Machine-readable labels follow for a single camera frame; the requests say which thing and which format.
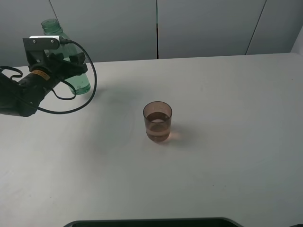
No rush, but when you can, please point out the pink translucent plastic cup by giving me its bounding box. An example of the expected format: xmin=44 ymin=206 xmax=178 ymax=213
xmin=143 ymin=101 xmax=173 ymax=143

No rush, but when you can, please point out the black camera cable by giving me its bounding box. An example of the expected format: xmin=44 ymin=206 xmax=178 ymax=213
xmin=0 ymin=39 xmax=98 ymax=114

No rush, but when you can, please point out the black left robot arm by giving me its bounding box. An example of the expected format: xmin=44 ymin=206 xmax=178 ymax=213
xmin=0 ymin=35 xmax=91 ymax=117

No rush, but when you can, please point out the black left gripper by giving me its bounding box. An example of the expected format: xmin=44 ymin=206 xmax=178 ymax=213
xmin=22 ymin=38 xmax=88 ymax=82

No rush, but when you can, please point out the green transparent plastic bottle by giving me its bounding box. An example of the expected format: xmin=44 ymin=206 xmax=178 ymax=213
xmin=41 ymin=19 xmax=91 ymax=95

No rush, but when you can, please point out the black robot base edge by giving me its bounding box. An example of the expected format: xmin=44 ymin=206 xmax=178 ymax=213
xmin=66 ymin=218 xmax=241 ymax=227

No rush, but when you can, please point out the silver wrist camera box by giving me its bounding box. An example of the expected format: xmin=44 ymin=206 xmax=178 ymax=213
xmin=29 ymin=35 xmax=60 ymax=42

